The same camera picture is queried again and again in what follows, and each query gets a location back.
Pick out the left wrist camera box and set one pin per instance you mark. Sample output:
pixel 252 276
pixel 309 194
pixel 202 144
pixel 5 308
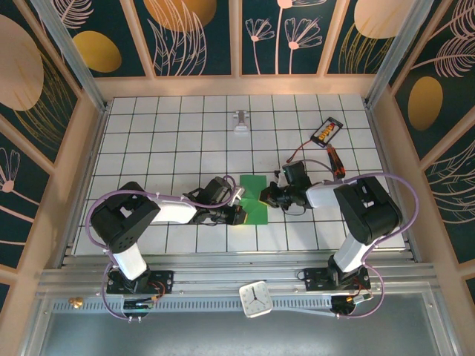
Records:
pixel 238 194

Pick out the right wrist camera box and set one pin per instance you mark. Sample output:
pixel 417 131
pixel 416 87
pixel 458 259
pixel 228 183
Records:
pixel 277 178

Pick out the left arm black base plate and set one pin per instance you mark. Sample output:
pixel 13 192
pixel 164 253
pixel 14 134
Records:
pixel 165 278

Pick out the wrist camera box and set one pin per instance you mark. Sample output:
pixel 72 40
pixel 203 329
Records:
pixel 277 178
pixel 238 194

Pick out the grey metal shelf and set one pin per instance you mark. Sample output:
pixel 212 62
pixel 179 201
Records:
pixel 222 333

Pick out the white square clock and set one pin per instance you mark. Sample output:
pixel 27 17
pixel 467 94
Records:
pixel 255 299

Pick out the long aluminium base rail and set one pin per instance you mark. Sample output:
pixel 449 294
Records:
pixel 222 276

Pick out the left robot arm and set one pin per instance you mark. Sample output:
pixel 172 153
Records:
pixel 126 219

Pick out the green paper sheet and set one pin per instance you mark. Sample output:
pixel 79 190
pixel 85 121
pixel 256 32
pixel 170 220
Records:
pixel 254 185

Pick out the aluminium frame post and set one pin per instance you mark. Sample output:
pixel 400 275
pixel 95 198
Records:
pixel 399 55
pixel 76 55

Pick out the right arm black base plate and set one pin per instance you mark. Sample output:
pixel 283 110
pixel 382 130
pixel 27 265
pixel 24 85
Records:
pixel 313 276

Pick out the orange black screwdriver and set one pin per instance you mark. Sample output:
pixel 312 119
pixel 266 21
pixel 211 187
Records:
pixel 335 163

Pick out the aluminium table side rail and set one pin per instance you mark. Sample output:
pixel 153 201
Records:
pixel 95 148
pixel 382 148

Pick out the black battery pack yellow print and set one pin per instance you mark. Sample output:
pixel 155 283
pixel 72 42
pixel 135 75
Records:
pixel 326 131

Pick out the brass knob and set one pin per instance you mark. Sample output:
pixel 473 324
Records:
pixel 76 302

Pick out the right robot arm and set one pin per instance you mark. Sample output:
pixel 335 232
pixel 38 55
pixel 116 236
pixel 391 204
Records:
pixel 367 211

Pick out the small metal bracket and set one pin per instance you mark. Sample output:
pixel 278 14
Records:
pixel 241 128

